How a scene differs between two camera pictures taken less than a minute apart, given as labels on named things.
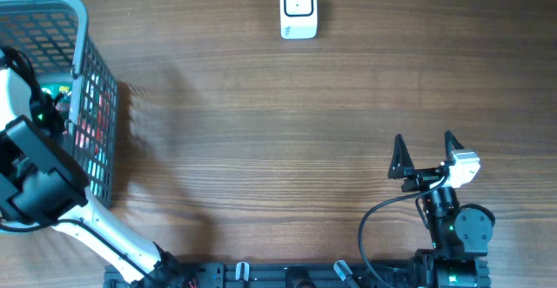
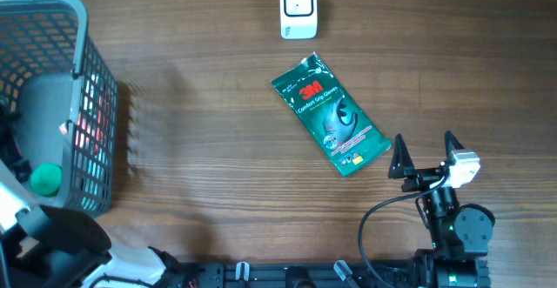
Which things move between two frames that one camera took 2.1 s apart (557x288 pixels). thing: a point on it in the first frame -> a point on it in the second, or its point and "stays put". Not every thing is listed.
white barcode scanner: [298, 10] stays put
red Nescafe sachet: [93, 125] stays put
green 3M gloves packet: [64, 89] -> [340, 130]
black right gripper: [402, 166] stays put
